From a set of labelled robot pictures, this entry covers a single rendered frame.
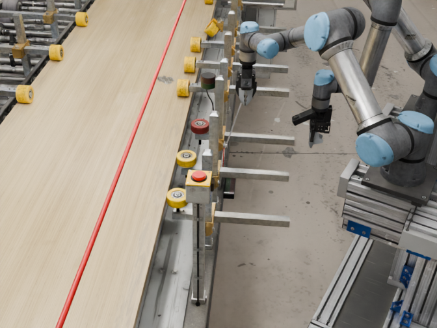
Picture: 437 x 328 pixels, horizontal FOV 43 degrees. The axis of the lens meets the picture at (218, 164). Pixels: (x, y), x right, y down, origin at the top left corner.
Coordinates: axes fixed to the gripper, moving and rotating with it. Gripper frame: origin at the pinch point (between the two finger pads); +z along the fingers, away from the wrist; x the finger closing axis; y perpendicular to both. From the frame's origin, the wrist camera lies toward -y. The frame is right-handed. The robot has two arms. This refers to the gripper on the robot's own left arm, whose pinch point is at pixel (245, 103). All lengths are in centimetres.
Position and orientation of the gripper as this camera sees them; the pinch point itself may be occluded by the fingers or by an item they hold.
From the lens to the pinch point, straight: 242.0
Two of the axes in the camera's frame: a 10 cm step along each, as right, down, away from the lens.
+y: 1.0, -5.8, 8.1
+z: -0.2, 8.1, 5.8
